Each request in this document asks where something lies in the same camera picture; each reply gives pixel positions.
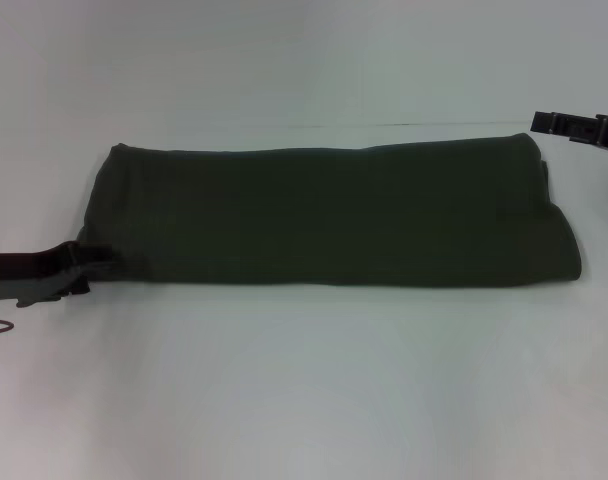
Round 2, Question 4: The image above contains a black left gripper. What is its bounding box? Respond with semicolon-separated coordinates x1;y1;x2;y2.
0;241;117;308

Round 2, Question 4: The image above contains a dark green FREE t-shirt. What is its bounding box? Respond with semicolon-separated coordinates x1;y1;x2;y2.
75;131;583;292

